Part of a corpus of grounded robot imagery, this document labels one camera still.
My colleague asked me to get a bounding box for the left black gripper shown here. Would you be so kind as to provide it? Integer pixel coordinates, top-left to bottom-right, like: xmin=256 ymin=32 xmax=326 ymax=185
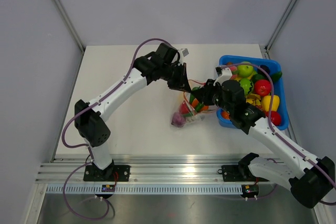
xmin=160 ymin=62 xmax=192 ymax=93

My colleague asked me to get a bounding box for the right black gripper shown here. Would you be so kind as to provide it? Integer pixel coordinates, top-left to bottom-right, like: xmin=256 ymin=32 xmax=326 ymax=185
xmin=193 ymin=79 xmax=234 ymax=114

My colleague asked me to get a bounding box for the orange toy fruit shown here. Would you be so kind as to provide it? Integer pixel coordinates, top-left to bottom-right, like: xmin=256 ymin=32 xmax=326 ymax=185
xmin=191 ymin=98 xmax=209 ymax=112

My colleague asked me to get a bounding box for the clear zip top bag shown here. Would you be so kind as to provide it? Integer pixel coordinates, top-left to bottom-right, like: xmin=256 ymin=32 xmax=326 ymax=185
xmin=170 ymin=92 xmax=217 ymax=129

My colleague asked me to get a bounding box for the purple toy onion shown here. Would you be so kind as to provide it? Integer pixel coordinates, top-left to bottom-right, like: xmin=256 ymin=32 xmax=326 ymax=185
xmin=171 ymin=112 xmax=186 ymax=128

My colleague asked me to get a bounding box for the green toy chili pepper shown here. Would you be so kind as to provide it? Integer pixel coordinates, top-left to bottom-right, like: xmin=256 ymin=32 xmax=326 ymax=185
xmin=192 ymin=103 xmax=204 ymax=113

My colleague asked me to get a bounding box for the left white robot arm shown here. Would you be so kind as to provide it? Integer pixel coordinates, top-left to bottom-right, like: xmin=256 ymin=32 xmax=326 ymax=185
xmin=75 ymin=42 xmax=191 ymax=182

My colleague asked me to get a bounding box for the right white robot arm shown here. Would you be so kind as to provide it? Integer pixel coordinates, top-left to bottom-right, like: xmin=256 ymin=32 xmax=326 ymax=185
xmin=191 ymin=79 xmax=335 ymax=209

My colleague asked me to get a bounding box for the orange toy tomato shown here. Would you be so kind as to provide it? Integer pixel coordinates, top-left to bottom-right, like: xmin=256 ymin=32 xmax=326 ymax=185
xmin=221 ymin=111 xmax=230 ymax=120

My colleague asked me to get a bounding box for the pink toy peach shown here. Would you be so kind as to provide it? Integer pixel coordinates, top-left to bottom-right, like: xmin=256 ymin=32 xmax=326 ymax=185
xmin=229 ymin=65 xmax=239 ymax=75

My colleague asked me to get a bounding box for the green striped toy watermelon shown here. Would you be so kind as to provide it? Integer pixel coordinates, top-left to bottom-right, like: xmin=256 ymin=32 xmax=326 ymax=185
xmin=239 ymin=78 xmax=254 ymax=96

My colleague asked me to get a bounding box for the green toy apple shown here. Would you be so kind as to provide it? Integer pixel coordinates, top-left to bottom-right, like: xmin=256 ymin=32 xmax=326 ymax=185
xmin=237 ymin=65 xmax=254 ymax=78

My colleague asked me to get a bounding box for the yellow toy corn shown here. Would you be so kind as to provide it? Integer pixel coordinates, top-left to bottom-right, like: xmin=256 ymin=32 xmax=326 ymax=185
xmin=246 ymin=93 xmax=261 ymax=106

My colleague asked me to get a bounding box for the red toy apple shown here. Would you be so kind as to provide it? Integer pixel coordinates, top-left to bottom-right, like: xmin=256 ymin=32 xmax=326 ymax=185
xmin=254 ymin=80 xmax=271 ymax=97

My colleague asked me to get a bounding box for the yellow toy bell pepper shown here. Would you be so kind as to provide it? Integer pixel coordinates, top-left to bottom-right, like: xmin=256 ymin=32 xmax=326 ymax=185
xmin=261 ymin=95 xmax=280 ymax=112

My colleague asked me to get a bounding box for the dark toy avocado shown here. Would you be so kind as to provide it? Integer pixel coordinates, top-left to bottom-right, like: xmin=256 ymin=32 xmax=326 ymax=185
xmin=258 ymin=65 xmax=270 ymax=74

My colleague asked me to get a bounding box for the green toy cucumber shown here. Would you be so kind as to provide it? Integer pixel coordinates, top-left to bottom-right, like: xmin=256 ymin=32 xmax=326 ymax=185
xmin=270 ymin=71 xmax=282 ymax=83

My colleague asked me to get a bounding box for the red toy tomato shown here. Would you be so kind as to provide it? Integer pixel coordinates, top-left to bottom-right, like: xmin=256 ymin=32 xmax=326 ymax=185
xmin=270 ymin=111 xmax=282 ymax=126

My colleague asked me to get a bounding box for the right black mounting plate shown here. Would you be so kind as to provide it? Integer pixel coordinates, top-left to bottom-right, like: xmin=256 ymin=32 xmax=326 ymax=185
xmin=217 ymin=165 xmax=268 ymax=183

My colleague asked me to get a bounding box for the black mounting plate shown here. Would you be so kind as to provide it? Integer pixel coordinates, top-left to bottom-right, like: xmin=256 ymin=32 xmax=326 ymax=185
xmin=83 ymin=165 xmax=131 ymax=182
xmin=217 ymin=165 xmax=268 ymax=183

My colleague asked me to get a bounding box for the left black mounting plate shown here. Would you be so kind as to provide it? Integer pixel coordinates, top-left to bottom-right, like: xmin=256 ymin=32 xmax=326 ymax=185
xmin=83 ymin=165 xmax=131 ymax=182

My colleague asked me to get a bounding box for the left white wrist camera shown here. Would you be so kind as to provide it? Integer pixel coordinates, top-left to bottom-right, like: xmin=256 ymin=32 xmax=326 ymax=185
xmin=179 ymin=48 xmax=189 ymax=58

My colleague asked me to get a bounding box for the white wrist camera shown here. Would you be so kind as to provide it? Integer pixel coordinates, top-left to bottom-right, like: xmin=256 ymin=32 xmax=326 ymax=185
xmin=179 ymin=48 xmax=189 ymax=58
xmin=215 ymin=67 xmax=233 ymax=84

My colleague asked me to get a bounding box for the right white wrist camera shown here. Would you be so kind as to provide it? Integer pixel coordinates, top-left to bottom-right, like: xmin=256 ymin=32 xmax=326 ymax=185
xmin=215 ymin=67 xmax=233 ymax=84

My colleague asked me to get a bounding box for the aluminium rail base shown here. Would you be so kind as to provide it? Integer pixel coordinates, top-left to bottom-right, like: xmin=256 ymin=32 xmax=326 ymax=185
xmin=35 ymin=154 xmax=241 ymax=184

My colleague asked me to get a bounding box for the white slotted cable duct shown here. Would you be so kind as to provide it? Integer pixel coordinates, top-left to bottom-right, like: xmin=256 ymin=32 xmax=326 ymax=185
xmin=46 ymin=184 xmax=243 ymax=195

